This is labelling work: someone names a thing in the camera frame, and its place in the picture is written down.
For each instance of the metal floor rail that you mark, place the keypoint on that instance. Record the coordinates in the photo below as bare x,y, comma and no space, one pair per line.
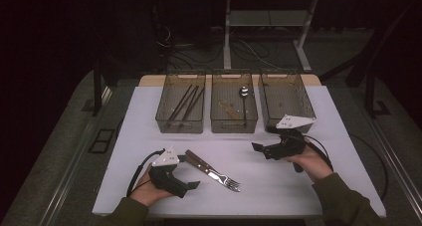
394,163
71,166

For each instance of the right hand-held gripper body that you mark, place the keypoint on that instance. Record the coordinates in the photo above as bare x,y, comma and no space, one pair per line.
287,148

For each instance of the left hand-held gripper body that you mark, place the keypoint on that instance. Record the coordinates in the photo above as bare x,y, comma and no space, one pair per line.
166,181

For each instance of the smoky clear plastic bin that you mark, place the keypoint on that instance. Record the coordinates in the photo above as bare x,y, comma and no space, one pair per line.
285,100
229,93
166,96

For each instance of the wooden spoon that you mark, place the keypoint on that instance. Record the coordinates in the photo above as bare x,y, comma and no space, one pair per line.
229,110

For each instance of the white metal desk frame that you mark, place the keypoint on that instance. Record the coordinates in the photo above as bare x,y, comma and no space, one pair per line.
265,18

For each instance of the person's right hand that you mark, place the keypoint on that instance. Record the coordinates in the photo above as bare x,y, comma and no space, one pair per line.
313,164

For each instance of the metal spoon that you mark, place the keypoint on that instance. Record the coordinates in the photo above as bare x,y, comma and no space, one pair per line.
244,91

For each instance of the person's left hand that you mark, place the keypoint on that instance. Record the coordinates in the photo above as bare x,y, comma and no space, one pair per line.
147,194

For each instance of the black metal stand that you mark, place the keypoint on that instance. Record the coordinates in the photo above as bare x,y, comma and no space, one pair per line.
370,93
97,93

